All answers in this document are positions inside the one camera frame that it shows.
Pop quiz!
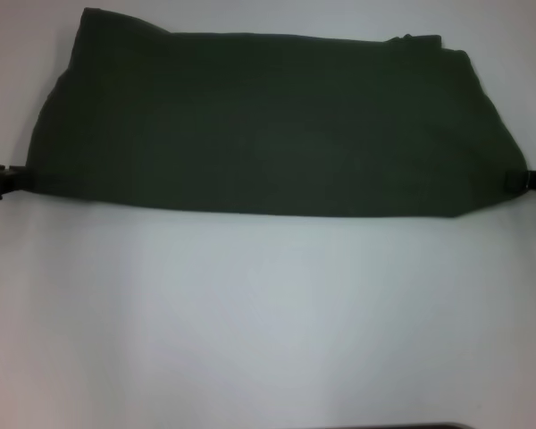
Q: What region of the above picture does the dark green FREE t-shirt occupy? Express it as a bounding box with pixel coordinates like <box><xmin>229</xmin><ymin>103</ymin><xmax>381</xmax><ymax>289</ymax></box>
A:
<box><xmin>24</xmin><ymin>5</ymin><xmax>533</xmax><ymax>220</ymax></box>

